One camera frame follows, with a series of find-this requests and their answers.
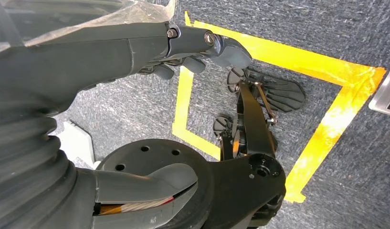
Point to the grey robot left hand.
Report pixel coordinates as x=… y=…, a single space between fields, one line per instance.
x=87 y=60

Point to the clear plastic wrap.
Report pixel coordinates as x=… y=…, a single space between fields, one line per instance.
x=144 y=12

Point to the white flat plate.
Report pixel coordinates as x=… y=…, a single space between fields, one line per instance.
x=77 y=145

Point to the yellow floor tape strip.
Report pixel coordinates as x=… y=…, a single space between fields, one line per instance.
x=183 y=101
x=330 y=126
x=198 y=142
x=277 y=53

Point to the black robot leg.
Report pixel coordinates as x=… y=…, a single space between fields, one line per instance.
x=255 y=132

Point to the silver floor socket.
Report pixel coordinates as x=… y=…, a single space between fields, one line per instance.
x=386 y=93

